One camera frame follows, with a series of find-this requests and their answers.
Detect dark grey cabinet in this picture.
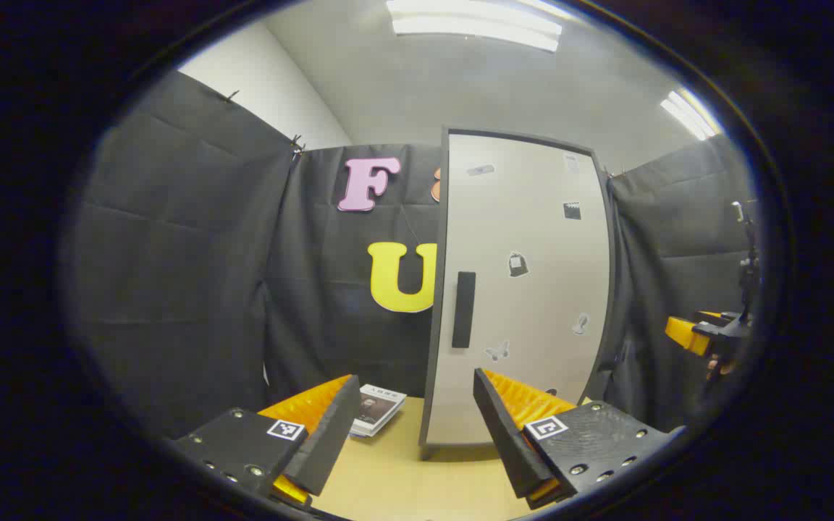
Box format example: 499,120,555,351
417,127,620,462

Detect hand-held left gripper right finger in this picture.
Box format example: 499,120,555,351
473,368,686,509

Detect white book with dark picture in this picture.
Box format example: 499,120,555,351
348,384,408,439

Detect long ceiling light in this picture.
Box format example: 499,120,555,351
660,87,720,142
386,0,564,53

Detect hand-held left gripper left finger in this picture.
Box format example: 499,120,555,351
174,374,362,507

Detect black door handle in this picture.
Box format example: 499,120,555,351
451,271,477,350

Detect cream cabinet door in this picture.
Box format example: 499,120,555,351
424,134,612,446

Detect black backdrop cloth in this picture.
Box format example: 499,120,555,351
73,70,762,442

